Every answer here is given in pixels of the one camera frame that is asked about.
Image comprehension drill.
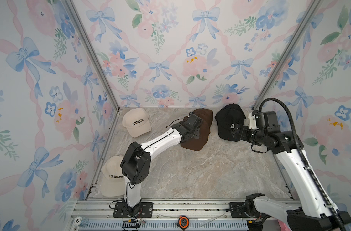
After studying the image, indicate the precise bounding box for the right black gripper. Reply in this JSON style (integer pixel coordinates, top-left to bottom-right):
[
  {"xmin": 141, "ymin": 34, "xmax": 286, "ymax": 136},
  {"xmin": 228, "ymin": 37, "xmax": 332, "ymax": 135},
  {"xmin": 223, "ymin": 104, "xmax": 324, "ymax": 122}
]
[{"xmin": 231, "ymin": 123, "xmax": 266, "ymax": 145}]

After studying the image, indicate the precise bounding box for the brown Colorado cap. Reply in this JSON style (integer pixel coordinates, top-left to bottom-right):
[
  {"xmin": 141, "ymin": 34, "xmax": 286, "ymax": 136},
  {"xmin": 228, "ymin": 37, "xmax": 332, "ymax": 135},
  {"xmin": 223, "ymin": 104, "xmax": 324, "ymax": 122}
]
[{"xmin": 181, "ymin": 108, "xmax": 213, "ymax": 151}]

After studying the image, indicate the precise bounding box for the cream Colorado cap back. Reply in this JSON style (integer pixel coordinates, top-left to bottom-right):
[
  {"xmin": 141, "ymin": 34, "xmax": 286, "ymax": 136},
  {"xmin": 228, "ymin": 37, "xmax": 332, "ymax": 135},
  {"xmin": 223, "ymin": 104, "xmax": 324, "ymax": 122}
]
[{"xmin": 122, "ymin": 108, "xmax": 151, "ymax": 138}]

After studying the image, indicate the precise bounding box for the cream colorado cap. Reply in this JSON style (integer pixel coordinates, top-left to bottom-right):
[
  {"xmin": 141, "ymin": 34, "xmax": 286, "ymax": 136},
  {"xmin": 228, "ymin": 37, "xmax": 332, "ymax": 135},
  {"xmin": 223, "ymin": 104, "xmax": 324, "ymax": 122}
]
[
  {"xmin": 122, "ymin": 108, "xmax": 151, "ymax": 138},
  {"xmin": 100, "ymin": 156, "xmax": 125, "ymax": 197}
]

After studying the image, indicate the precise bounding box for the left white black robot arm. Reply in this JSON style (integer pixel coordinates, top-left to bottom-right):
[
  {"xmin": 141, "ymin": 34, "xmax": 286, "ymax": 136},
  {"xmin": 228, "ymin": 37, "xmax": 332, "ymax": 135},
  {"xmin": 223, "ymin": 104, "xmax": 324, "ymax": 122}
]
[{"xmin": 120, "ymin": 112, "xmax": 203, "ymax": 217}]

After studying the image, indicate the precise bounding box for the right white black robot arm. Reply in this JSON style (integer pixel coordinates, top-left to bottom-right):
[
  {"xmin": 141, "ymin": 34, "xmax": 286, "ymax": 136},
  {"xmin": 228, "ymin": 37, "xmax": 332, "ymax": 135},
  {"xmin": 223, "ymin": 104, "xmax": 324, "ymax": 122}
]
[{"xmin": 231, "ymin": 124, "xmax": 351, "ymax": 231}]

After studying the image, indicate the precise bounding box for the black R cap back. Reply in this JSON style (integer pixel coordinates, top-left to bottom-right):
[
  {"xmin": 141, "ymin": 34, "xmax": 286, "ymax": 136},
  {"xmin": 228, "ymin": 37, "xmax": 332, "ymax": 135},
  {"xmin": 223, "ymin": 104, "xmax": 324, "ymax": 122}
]
[{"xmin": 215, "ymin": 104, "xmax": 246, "ymax": 141}]

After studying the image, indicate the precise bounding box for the orange black tape measure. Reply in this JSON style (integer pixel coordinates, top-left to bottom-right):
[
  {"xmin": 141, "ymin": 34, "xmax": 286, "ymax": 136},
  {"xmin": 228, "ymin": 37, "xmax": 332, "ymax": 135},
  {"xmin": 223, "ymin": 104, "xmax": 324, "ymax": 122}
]
[{"xmin": 176, "ymin": 215, "xmax": 190, "ymax": 231}]

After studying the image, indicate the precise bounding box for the clear tape roll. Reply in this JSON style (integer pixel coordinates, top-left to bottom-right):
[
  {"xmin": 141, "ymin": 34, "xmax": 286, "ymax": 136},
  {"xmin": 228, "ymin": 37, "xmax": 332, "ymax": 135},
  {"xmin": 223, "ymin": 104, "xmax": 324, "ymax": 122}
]
[{"xmin": 73, "ymin": 216, "xmax": 89, "ymax": 227}]

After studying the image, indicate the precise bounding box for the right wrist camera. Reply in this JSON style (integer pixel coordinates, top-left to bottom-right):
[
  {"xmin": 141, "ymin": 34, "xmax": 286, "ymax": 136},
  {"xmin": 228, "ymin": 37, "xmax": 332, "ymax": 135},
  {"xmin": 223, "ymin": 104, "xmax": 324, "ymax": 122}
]
[{"xmin": 248, "ymin": 110, "xmax": 279, "ymax": 130}]

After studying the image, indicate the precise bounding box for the black corrugated cable hose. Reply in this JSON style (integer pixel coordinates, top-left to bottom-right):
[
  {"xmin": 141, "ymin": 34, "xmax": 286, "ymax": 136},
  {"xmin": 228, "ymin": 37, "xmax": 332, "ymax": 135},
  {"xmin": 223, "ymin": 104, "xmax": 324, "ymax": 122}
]
[{"xmin": 258, "ymin": 97, "xmax": 348, "ymax": 231}]

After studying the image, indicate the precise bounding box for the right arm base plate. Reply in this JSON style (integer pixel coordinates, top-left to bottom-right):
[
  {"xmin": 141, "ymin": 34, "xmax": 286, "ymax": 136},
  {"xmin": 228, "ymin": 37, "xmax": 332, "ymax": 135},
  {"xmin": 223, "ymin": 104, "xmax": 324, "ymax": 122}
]
[{"xmin": 226, "ymin": 202, "xmax": 269, "ymax": 219}]

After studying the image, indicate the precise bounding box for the aluminium rail frame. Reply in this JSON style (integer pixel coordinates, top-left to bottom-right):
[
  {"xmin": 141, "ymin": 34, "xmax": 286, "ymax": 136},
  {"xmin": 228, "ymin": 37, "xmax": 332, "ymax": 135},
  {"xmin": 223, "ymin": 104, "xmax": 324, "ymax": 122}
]
[{"xmin": 64, "ymin": 197, "xmax": 319, "ymax": 231}]

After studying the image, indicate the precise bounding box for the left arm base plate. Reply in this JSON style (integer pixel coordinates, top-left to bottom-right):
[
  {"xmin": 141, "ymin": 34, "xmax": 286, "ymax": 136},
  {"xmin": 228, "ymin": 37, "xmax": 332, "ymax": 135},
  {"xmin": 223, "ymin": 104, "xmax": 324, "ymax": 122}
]
[{"xmin": 113, "ymin": 202, "xmax": 154, "ymax": 218}]

